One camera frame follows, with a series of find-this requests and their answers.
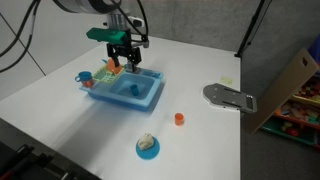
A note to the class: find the black vertical pole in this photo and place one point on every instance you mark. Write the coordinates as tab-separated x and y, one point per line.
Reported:
246	41

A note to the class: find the blue toy sink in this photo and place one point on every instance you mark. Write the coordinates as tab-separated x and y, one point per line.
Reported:
118	92

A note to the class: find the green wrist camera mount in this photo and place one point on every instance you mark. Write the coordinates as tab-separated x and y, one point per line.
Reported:
108	35

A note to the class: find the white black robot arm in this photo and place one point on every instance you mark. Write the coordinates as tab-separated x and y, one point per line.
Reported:
116	17

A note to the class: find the orange toy plate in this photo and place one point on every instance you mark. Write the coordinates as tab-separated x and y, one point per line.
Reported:
112	67

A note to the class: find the cream toy food piece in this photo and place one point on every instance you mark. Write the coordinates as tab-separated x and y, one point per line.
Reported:
145	142

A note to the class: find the black equipment at table edge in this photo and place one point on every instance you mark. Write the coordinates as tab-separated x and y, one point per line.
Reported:
18	165

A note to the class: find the yellow green dish rack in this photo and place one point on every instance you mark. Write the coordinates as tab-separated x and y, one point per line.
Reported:
106	76

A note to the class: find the small orange cup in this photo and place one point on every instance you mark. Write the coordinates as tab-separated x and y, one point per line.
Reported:
179	119

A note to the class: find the blue toy mug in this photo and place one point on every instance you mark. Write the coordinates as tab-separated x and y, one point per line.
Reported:
83	76

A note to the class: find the small orange toy bowl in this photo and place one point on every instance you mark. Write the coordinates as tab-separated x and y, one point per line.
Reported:
88	83

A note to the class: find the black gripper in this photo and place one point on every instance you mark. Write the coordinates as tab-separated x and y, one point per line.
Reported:
126	50

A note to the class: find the grey toy faucet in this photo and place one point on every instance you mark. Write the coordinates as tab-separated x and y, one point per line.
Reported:
132	65

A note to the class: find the blue toy plate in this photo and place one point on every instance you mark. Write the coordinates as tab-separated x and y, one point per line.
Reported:
150	153

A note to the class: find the small blue cup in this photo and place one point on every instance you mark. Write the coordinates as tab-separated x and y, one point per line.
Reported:
134	90

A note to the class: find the wooden toy storage shelf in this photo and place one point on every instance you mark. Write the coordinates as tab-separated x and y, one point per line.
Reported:
291	106

